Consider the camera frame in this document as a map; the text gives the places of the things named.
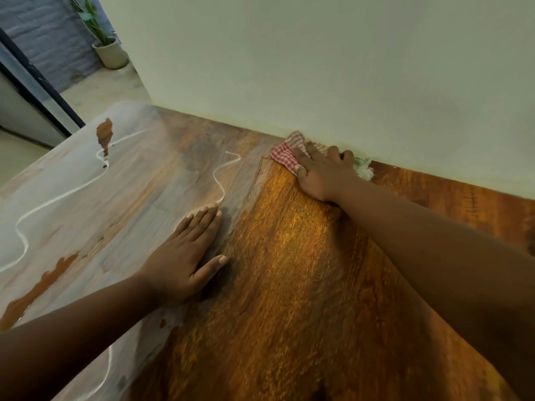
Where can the person's left hand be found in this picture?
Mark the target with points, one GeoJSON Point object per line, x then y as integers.
{"type": "Point", "coordinates": [179, 267]}

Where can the person's right hand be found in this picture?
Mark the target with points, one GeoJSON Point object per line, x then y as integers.
{"type": "Point", "coordinates": [326, 175]}

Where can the red checked cleaning cloth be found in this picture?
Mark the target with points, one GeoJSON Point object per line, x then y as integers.
{"type": "Point", "coordinates": [284, 154]}

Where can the person's left forearm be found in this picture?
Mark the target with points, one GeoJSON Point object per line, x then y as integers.
{"type": "Point", "coordinates": [62, 342]}

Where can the person's right forearm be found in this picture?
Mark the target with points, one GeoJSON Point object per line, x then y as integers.
{"type": "Point", "coordinates": [451, 263]}

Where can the wooden table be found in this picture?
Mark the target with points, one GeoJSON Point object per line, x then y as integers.
{"type": "Point", "coordinates": [313, 288]}

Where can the plant in beige pot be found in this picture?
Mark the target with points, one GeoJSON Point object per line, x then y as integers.
{"type": "Point", "coordinates": [110, 54]}

